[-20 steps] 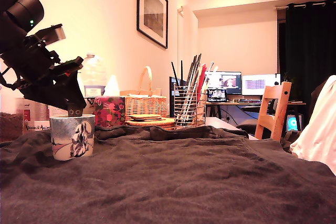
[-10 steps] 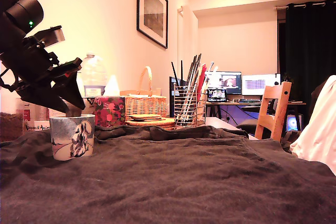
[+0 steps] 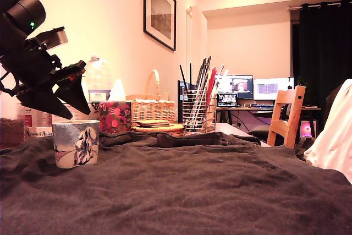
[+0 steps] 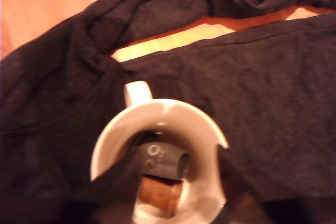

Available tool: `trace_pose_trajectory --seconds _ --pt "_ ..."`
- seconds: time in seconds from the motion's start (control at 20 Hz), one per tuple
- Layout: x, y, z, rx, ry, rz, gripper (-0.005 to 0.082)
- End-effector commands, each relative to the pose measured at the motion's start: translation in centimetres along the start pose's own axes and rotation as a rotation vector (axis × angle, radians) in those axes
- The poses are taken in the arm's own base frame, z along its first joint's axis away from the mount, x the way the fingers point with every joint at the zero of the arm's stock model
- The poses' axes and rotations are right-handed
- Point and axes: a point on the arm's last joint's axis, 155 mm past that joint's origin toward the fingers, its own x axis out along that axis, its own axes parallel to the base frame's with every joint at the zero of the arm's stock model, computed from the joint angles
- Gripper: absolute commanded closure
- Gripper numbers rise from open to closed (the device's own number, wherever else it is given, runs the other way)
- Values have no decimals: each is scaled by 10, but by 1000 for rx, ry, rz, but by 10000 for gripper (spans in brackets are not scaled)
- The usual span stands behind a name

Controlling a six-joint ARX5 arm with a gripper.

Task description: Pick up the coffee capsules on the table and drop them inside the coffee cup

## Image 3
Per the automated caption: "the dark grey cloth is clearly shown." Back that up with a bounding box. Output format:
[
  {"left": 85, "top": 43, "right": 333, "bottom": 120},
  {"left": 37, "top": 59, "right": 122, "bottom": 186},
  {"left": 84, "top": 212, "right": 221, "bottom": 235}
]
[{"left": 0, "top": 131, "right": 352, "bottom": 235}]

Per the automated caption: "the red flat utensil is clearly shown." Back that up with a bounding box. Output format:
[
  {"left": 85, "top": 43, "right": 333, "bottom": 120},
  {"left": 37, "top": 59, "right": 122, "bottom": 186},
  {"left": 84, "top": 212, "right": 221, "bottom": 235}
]
[{"left": 206, "top": 66, "right": 218, "bottom": 101}]

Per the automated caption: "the black framed picture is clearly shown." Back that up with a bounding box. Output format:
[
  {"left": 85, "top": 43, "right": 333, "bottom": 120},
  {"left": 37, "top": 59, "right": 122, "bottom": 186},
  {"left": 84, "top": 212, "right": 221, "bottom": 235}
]
[{"left": 143, "top": 0, "right": 177, "bottom": 52}]

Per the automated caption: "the wooden chair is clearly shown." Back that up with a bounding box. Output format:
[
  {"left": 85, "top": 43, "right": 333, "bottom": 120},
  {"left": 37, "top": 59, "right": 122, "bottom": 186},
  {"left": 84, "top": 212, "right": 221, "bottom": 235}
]
[{"left": 266, "top": 85, "right": 306, "bottom": 149}]

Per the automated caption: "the white fabric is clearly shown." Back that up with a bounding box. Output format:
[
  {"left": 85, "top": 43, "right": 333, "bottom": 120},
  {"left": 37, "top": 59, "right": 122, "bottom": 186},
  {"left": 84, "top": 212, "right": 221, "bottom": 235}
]
[{"left": 304, "top": 79, "right": 352, "bottom": 185}]

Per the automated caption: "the mug with snowy tree print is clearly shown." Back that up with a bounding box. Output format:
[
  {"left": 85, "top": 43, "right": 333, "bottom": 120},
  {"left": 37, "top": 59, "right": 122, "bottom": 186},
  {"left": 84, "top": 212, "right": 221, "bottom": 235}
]
[{"left": 52, "top": 119, "right": 101, "bottom": 169}]

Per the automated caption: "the dark curtain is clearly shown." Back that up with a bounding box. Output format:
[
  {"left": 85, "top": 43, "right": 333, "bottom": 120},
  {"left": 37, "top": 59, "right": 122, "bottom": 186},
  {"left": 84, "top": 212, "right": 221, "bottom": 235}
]
[{"left": 291, "top": 0, "right": 352, "bottom": 139}]

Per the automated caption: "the large clear water bottle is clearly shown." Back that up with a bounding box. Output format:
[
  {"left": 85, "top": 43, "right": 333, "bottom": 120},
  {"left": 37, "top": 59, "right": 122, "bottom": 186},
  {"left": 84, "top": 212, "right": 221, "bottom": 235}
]
[{"left": 82, "top": 56, "right": 113, "bottom": 102}]

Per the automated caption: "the wicker basket with handle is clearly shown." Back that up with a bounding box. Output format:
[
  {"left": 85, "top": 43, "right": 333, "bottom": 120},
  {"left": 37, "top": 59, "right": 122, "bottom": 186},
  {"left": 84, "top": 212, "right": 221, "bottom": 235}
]
[{"left": 131, "top": 69, "right": 176, "bottom": 128}]

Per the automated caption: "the round cork trivet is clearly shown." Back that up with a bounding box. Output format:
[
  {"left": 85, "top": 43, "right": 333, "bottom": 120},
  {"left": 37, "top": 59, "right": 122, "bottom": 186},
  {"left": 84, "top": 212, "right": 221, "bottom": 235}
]
[{"left": 132, "top": 124, "right": 184, "bottom": 136}]

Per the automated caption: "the brown fuzzy mat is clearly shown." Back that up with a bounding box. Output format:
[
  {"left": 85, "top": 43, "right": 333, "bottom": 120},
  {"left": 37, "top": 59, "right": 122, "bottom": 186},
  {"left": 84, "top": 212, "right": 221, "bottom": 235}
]
[{"left": 0, "top": 118, "right": 25, "bottom": 150}]

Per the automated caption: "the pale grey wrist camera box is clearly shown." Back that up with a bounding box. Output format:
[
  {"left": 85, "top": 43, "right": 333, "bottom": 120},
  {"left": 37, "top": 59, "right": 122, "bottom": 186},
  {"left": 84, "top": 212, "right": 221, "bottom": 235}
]
[{"left": 27, "top": 26, "right": 69, "bottom": 52}]

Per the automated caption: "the computer tower with glowing fan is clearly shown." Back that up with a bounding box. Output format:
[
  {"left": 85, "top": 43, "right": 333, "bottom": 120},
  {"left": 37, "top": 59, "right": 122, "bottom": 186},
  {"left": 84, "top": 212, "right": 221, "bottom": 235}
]
[{"left": 299, "top": 119, "right": 318, "bottom": 139}]

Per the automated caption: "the small tablet screen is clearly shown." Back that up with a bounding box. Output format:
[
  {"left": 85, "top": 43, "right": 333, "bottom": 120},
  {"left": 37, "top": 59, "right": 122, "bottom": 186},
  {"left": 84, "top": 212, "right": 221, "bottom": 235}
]
[{"left": 216, "top": 93, "right": 239, "bottom": 108}]

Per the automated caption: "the white tissue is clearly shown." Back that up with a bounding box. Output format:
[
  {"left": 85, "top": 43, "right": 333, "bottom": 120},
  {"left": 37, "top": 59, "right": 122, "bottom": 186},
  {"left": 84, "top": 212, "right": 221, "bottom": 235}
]
[{"left": 108, "top": 79, "right": 127, "bottom": 101}]

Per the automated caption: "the wooden desk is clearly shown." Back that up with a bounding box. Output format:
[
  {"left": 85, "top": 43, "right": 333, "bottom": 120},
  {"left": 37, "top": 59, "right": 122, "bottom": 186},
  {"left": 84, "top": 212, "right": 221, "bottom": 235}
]
[{"left": 216, "top": 105, "right": 322, "bottom": 138}]

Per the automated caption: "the wire utensil rack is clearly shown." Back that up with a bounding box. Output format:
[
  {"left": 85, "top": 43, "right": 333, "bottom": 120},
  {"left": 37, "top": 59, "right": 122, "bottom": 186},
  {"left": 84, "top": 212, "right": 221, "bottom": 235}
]
[{"left": 182, "top": 88, "right": 217, "bottom": 134}]

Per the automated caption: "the white curtain rod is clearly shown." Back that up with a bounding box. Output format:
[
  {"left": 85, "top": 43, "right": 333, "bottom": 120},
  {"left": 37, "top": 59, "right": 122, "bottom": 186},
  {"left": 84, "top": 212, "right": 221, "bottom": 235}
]
[{"left": 288, "top": 2, "right": 352, "bottom": 10}]

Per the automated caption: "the dark flat screen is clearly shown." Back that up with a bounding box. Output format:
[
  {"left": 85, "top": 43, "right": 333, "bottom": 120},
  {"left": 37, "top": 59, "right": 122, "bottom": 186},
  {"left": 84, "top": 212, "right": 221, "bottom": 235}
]
[{"left": 177, "top": 80, "right": 193, "bottom": 124}]

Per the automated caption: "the printed carton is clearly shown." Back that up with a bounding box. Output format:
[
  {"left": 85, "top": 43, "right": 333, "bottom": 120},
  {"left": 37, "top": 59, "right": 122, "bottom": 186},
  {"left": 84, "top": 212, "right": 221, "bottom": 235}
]
[
  {"left": 18, "top": 104, "right": 53, "bottom": 136},
  {"left": 63, "top": 102, "right": 100, "bottom": 123}
]

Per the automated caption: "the square cork coaster stack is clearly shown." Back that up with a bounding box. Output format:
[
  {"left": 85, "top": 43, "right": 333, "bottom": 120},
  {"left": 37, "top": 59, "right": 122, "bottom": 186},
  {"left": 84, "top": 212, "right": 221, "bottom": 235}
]
[{"left": 136, "top": 119, "right": 171, "bottom": 127}]

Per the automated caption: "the white utensil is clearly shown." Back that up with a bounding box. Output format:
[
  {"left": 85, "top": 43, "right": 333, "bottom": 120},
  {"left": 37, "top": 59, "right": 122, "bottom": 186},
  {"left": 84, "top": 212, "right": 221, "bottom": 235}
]
[{"left": 218, "top": 65, "right": 229, "bottom": 81}]

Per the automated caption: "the floral tissue box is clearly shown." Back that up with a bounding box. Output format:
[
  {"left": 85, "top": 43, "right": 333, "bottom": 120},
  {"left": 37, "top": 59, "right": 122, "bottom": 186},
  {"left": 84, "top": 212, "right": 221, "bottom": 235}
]
[{"left": 98, "top": 100, "right": 133, "bottom": 134}]

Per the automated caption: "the black-framed computer monitor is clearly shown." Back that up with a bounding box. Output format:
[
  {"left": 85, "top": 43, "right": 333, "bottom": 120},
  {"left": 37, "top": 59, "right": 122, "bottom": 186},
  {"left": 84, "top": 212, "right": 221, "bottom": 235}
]
[{"left": 214, "top": 74, "right": 254, "bottom": 100}]

